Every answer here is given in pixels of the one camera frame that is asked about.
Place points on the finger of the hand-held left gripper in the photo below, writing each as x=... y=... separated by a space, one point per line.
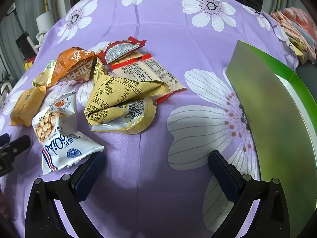
x=17 y=143
x=5 y=164

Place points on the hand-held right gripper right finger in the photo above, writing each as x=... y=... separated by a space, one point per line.
x=221 y=176

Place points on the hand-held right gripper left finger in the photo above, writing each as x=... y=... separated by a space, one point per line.
x=91 y=176

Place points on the yellow cake packet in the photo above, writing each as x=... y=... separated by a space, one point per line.
x=27 y=106

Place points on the white peanut packet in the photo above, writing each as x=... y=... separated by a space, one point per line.
x=57 y=133

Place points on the green cardboard box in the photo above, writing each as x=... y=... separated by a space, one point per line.
x=272 y=129

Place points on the small gold snack packet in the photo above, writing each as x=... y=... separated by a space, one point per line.
x=43 y=75

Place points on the gold and brown snack packet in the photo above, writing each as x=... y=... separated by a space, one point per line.
x=118 y=96

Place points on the orange seed packet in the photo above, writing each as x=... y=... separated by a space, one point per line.
x=71 y=67

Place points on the beige snack packet red edges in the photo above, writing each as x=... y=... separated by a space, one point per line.
x=153 y=72

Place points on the red snack packet silver label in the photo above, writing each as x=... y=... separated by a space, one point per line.
x=121 y=50

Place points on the purple floral blanket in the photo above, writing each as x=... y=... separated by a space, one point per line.
x=153 y=153

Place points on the red and yellow carton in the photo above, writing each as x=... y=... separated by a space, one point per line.
x=28 y=64

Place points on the black device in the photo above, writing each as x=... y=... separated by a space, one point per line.
x=23 y=44

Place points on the white paper roll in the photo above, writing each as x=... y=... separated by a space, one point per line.
x=44 y=19

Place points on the dark grey sofa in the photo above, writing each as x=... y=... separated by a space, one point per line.
x=308 y=74

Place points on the pile of folded clothes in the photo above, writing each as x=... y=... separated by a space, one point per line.
x=294 y=34

